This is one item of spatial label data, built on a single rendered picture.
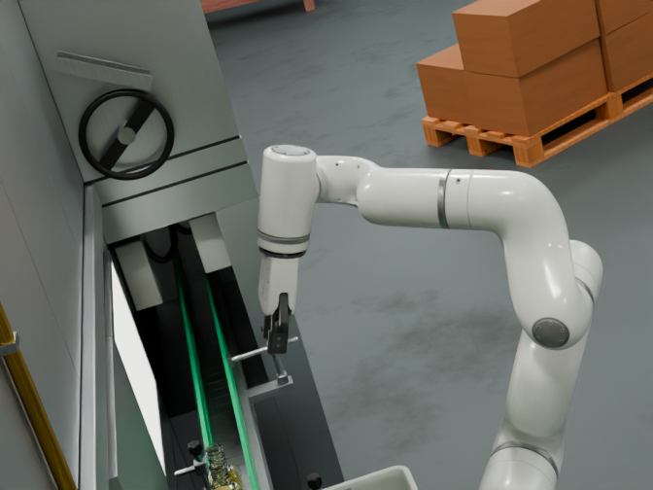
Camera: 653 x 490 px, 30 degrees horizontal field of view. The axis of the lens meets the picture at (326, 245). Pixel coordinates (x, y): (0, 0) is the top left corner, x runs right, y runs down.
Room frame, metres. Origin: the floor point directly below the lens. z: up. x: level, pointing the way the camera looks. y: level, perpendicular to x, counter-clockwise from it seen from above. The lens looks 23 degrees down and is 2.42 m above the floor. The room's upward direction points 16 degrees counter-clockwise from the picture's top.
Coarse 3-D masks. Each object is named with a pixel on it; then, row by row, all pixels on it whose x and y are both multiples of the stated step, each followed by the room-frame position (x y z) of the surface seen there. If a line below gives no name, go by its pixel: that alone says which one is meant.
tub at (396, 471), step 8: (376, 472) 2.06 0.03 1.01; (384, 472) 2.06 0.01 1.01; (392, 472) 2.06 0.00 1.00; (400, 472) 2.06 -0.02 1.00; (408, 472) 2.03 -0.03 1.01; (352, 480) 2.06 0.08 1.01; (360, 480) 2.06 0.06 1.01; (368, 480) 2.06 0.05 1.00; (376, 480) 2.06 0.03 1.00; (384, 480) 2.06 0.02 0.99; (392, 480) 2.06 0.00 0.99; (400, 480) 2.06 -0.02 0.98; (408, 480) 2.01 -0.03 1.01; (328, 488) 2.06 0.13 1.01; (336, 488) 2.05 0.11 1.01; (344, 488) 2.05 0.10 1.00; (352, 488) 2.05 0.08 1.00; (360, 488) 2.05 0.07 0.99; (368, 488) 2.06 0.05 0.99; (376, 488) 2.06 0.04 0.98; (384, 488) 2.06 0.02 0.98; (392, 488) 2.06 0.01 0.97; (400, 488) 2.06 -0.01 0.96; (408, 488) 2.02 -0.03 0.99; (416, 488) 1.98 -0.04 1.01
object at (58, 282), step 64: (0, 0) 2.40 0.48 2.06; (0, 64) 2.10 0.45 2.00; (0, 128) 1.86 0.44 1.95; (0, 192) 1.66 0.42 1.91; (64, 192) 2.30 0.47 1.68; (0, 256) 1.49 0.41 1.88; (64, 256) 2.01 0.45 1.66; (64, 320) 1.77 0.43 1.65; (0, 384) 1.23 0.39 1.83; (64, 384) 1.57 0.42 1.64; (0, 448) 1.12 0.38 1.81; (64, 448) 1.41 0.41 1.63
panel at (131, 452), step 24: (120, 288) 2.41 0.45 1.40; (120, 360) 2.00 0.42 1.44; (120, 384) 1.89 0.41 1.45; (120, 408) 1.79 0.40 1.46; (120, 432) 1.70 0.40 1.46; (144, 432) 1.95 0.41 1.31; (120, 456) 1.62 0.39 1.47; (144, 456) 1.85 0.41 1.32; (120, 480) 1.54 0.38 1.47; (144, 480) 1.75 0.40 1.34
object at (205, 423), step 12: (180, 264) 3.23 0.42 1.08; (180, 276) 3.03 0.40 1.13; (180, 288) 2.95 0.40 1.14; (192, 336) 2.76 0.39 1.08; (192, 348) 2.60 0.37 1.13; (192, 360) 2.52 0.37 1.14; (192, 372) 2.46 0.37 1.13; (204, 396) 2.45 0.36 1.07; (204, 408) 2.33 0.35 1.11; (204, 420) 2.24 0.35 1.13; (204, 432) 2.19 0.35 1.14; (204, 444) 2.14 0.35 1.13
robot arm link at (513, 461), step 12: (492, 456) 1.72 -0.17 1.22; (504, 456) 1.69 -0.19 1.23; (516, 456) 1.68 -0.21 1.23; (528, 456) 1.68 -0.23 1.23; (540, 456) 1.68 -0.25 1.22; (492, 468) 1.68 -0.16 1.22; (504, 468) 1.66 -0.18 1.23; (516, 468) 1.65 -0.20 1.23; (528, 468) 1.65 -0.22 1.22; (540, 468) 1.66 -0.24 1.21; (552, 468) 1.67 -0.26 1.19; (492, 480) 1.64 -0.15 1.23; (504, 480) 1.62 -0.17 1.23; (516, 480) 1.62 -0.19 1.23; (528, 480) 1.62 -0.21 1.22; (540, 480) 1.63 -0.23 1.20; (552, 480) 1.66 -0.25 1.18
